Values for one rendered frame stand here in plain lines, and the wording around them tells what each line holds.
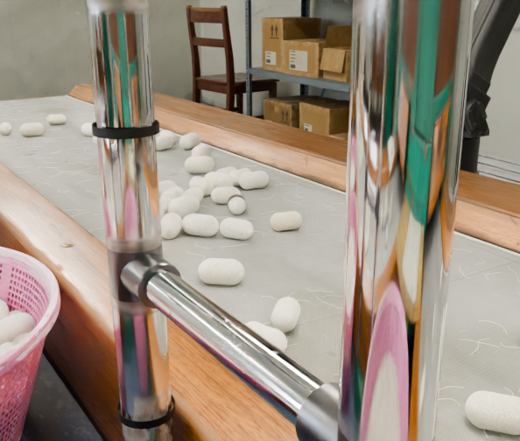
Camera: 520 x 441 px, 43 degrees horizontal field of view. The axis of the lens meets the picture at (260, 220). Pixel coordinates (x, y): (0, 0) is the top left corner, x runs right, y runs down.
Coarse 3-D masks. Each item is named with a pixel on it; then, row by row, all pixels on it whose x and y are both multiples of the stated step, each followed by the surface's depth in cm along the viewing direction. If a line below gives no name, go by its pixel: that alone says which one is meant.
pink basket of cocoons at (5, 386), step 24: (0, 264) 50; (24, 264) 48; (0, 288) 50; (24, 288) 48; (48, 288) 44; (48, 312) 40; (0, 360) 34; (24, 360) 37; (0, 384) 35; (24, 384) 39; (0, 408) 37; (24, 408) 41; (0, 432) 38
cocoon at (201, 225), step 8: (192, 216) 60; (200, 216) 60; (208, 216) 60; (184, 224) 60; (192, 224) 60; (200, 224) 60; (208, 224) 59; (216, 224) 60; (192, 232) 60; (200, 232) 60; (208, 232) 60; (216, 232) 60
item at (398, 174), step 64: (128, 0) 24; (384, 0) 12; (448, 0) 12; (128, 64) 24; (384, 64) 12; (448, 64) 12; (128, 128) 25; (384, 128) 13; (448, 128) 13; (128, 192) 26; (384, 192) 13; (448, 192) 13; (128, 256) 27; (384, 256) 13; (448, 256) 14; (128, 320) 28; (192, 320) 23; (384, 320) 14; (128, 384) 29; (256, 384) 19; (320, 384) 18; (384, 384) 14
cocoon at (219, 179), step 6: (210, 174) 75; (216, 174) 74; (222, 174) 74; (228, 174) 74; (210, 180) 74; (216, 180) 74; (222, 180) 74; (228, 180) 74; (216, 186) 74; (222, 186) 74; (228, 186) 74
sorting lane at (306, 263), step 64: (64, 128) 112; (64, 192) 75; (256, 192) 74; (320, 192) 74; (192, 256) 56; (256, 256) 56; (320, 256) 56; (512, 256) 56; (256, 320) 45; (320, 320) 45; (448, 320) 45; (512, 320) 45; (448, 384) 37; (512, 384) 37
